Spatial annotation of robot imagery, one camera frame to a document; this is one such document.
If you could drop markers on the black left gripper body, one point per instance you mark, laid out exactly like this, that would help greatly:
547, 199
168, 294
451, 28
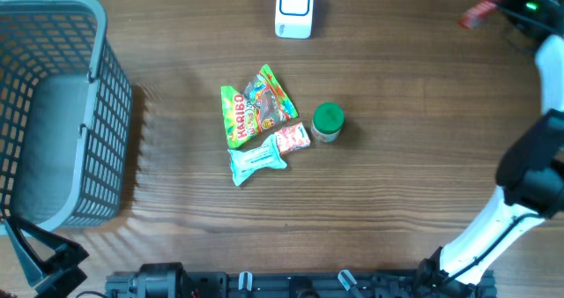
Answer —
63, 280

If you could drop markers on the red stick packet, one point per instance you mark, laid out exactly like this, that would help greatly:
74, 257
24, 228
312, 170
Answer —
473, 17

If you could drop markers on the mint green wipes pack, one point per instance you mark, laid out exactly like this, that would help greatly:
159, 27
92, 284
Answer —
245, 164

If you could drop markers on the green lid jar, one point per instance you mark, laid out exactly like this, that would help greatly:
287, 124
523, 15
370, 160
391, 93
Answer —
328, 120

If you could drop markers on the green Haribo candy bag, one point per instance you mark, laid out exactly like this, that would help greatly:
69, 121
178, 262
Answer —
262, 105

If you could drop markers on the small red tissue pack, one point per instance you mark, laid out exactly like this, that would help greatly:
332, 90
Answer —
292, 138

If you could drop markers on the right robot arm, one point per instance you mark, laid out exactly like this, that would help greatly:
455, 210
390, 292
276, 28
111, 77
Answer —
529, 180

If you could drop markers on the white barcode scanner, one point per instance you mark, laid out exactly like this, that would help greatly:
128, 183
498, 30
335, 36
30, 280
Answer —
294, 18

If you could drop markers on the grey plastic shopping basket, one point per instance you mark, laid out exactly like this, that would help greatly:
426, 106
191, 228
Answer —
66, 106

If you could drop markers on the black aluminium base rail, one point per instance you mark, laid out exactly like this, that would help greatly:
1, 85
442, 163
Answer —
368, 284

